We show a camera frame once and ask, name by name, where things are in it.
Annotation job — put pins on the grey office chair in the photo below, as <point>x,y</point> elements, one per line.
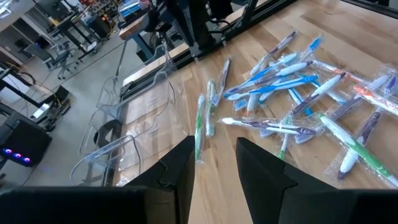
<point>62,59</point>

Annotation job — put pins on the black computer with pink lights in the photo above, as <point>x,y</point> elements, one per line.
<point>28,140</point>

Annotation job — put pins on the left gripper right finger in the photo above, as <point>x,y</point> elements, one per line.
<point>311,205</point>

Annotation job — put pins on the blue-legged side table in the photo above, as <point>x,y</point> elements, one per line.
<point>133,28</point>

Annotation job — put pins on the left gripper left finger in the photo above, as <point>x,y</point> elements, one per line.
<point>93,205</point>

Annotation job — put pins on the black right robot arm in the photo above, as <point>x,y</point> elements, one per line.
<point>192,21</point>

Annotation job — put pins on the black workbench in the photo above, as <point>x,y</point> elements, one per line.
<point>77,34</point>

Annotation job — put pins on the green toothbrush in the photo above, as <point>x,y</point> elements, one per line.
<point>210,109</point>
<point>199,130</point>
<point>283,146</point>
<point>360,152</point>

